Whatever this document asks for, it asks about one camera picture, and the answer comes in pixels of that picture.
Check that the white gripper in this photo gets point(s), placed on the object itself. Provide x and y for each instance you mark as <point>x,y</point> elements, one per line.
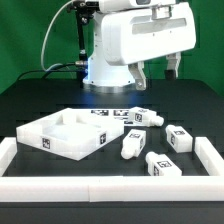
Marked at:
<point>134,36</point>

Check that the white square tabletop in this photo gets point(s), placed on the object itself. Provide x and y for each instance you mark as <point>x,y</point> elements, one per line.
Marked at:
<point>71,133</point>

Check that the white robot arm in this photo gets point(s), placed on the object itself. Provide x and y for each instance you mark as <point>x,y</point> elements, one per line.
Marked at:
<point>102,76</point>

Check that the AprilTag marker sheet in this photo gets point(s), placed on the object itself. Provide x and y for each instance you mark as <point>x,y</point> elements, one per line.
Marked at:
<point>121,114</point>

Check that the white U-shaped fence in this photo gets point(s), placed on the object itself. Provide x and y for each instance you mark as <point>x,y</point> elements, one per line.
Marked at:
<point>103,189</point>

